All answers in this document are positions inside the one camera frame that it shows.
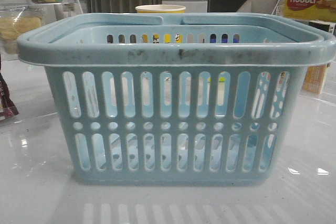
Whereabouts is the light blue plastic basket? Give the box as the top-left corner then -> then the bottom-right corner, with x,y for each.
17,13 -> 335,185

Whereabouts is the yellow paper cup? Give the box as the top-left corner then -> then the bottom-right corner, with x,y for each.
135,4 -> 186,14

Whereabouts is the beige chair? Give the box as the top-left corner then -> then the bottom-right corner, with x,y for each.
237,0 -> 285,15

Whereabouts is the orange carton box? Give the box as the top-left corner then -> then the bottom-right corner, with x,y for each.
302,63 -> 331,94

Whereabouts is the dark red snack packet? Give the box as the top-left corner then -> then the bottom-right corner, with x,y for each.
1,75 -> 19,121

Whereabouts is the dark box under nabati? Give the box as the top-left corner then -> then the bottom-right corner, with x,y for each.
308,20 -> 335,35

